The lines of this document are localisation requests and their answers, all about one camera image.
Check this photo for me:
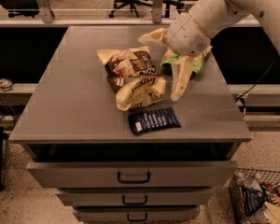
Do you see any red snack bag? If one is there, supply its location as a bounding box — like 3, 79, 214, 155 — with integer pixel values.
260, 182, 280, 207

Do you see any middle grey drawer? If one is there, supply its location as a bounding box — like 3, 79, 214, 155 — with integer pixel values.
57, 188, 213, 207

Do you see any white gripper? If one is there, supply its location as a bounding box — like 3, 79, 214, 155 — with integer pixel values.
138, 13, 210, 101

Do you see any yellow snack bag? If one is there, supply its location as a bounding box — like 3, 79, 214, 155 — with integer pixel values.
264, 203, 280, 224

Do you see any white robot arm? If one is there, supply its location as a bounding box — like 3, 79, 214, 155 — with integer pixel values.
139, 0, 280, 101

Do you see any black office chair centre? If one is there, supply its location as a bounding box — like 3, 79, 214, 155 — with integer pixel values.
109, 0, 184, 18

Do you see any brown sea salt chip bag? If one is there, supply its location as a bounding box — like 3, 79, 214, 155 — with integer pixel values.
96, 47, 166, 111

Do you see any top grey drawer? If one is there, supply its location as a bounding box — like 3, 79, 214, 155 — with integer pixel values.
27, 161, 237, 189

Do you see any green snack bag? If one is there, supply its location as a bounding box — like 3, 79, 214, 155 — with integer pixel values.
161, 46, 212, 75

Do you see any wire basket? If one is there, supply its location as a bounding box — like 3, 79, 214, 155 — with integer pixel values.
229, 168, 280, 224

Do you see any grey drawer cabinet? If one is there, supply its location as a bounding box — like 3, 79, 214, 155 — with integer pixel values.
8, 23, 253, 224

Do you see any grey drawer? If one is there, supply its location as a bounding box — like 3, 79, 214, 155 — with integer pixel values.
57, 188, 213, 207
73, 206, 200, 223
27, 161, 237, 189

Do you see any bottom grey drawer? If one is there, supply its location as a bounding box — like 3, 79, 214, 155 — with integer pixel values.
73, 206, 200, 223

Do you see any dark blue snack bag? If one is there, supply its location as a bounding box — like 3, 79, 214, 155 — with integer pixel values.
242, 188, 265, 217

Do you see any blue rxbar blueberry bar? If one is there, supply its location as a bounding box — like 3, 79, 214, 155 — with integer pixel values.
128, 107, 181, 134

